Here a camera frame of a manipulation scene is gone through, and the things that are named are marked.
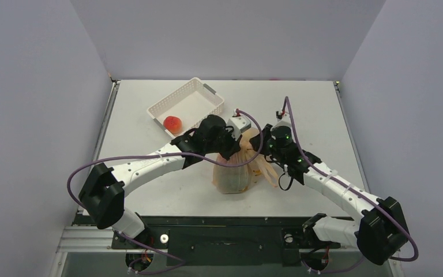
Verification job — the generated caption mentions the aluminium rail frame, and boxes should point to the aluminium rail frame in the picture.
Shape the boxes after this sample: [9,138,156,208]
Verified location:
[51,225,401,277]

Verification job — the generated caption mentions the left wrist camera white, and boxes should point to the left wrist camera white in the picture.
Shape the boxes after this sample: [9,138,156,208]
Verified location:
[227,115,251,140]

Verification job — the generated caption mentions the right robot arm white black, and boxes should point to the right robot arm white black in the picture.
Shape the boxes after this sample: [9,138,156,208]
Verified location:
[250,125,411,265]

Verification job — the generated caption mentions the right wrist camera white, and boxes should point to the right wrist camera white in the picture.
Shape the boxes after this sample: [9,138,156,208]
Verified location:
[273,111,292,129]

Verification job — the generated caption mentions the translucent orange plastic bag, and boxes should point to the translucent orange plastic bag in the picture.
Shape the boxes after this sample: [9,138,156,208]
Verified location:
[212,128,279,194]

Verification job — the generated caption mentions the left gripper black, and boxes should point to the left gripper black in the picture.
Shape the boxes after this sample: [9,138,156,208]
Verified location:
[205,126,242,162]

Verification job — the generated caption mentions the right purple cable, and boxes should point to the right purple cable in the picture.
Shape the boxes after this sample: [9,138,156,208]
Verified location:
[281,96,419,275]

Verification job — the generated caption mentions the purple cable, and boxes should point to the purple cable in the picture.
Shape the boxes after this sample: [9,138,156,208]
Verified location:
[281,96,419,275]
[67,108,265,276]

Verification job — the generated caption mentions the white perforated plastic basket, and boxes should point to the white perforated plastic basket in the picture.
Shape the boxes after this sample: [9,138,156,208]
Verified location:
[147,77,224,139]

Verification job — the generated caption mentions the fake peach orange red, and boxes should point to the fake peach orange red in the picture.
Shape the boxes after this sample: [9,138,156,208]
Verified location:
[163,116,183,135]

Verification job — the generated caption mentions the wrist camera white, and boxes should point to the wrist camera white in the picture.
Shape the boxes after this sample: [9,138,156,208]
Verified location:
[227,115,251,140]
[273,111,292,129]

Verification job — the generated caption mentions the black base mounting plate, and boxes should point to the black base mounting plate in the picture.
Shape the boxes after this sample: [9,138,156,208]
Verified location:
[72,216,380,267]

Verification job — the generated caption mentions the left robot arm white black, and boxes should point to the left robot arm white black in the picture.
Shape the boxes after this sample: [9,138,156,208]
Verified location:
[78,115,251,248]

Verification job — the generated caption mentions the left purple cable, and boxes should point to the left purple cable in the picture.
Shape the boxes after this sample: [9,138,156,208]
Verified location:
[67,108,265,276]

